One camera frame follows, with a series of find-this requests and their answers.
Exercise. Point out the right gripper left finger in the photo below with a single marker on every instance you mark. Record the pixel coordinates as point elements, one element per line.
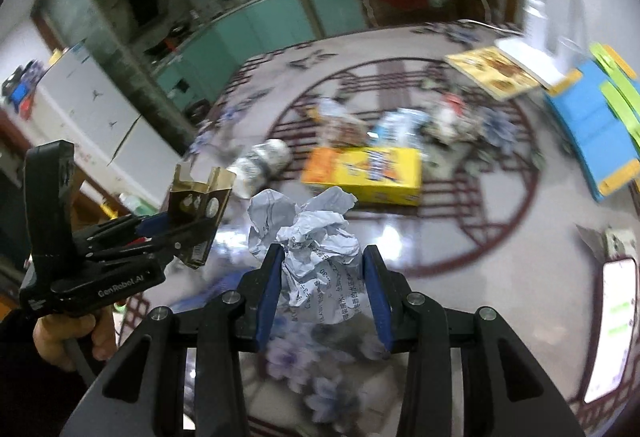
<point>140,390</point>

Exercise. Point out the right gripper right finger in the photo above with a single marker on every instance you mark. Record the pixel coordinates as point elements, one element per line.
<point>505,390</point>

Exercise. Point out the gold brown small carton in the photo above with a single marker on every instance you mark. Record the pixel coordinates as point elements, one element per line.
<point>195,210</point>

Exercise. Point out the white printed paper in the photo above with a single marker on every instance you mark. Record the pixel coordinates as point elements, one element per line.
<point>321,272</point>

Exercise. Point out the floral paper cup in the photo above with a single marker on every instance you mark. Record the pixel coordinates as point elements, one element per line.
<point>260,164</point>

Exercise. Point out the yellow orange juice carton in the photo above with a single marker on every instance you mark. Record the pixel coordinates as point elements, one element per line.
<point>374,175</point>

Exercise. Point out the red white wrapper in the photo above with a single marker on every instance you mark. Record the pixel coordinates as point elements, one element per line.
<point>451,119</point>

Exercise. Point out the orange clear snack wrapper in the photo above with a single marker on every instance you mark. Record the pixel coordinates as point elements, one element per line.
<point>336,126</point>

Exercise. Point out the silver blue snack wrapper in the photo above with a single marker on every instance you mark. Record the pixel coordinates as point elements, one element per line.
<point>399,129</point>

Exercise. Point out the teal kitchen cabinets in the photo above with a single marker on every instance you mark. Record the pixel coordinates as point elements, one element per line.
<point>202,66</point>

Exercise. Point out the person left hand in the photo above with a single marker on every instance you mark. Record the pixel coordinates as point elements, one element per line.
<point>51,332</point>

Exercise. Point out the white refrigerator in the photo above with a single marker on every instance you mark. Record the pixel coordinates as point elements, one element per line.
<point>114,144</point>

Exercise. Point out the smartphone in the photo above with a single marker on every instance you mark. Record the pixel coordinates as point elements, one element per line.
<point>619,282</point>

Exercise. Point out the blue green toy box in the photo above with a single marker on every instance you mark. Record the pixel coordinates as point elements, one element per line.
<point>597,105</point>

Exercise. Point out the yellow picture book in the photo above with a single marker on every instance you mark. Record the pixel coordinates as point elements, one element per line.
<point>491,70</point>

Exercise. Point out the white desk lamp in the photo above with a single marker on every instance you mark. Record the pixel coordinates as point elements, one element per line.
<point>529,51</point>

